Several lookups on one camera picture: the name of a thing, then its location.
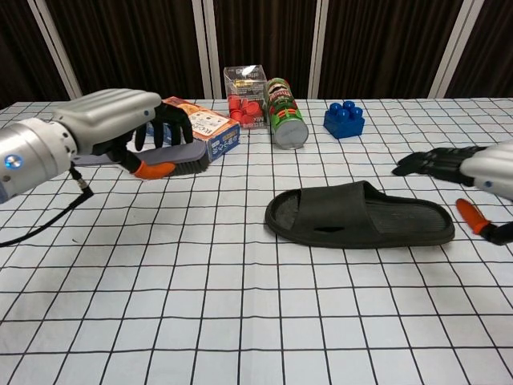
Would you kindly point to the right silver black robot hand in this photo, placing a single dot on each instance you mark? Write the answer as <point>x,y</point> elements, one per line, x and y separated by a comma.
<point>493,168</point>

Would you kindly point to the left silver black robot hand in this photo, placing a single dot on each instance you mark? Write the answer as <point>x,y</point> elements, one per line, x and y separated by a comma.
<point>108,116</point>

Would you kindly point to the grey scrub brush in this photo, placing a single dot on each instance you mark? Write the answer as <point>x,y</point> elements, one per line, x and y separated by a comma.
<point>182,151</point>

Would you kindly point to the black slipper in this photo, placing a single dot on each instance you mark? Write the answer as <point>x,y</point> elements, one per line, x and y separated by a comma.
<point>352,216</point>

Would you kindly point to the orange blue cracker box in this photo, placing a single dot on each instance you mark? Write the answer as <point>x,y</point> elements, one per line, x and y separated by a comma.
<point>216,132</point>

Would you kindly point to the clear box with red caps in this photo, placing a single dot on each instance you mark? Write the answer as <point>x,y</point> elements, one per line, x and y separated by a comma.
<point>245,100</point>

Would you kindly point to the blue building block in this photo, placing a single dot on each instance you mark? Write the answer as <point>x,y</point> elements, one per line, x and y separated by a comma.
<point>344,120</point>

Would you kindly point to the green Pringles can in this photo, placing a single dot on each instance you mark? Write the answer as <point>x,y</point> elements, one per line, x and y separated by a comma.
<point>286,116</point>

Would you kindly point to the white checkered tablecloth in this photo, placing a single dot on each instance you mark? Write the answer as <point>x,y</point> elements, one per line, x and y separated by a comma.
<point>200,301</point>

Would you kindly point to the black folding screen white frame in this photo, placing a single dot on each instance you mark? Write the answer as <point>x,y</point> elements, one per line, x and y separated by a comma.
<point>140,40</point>

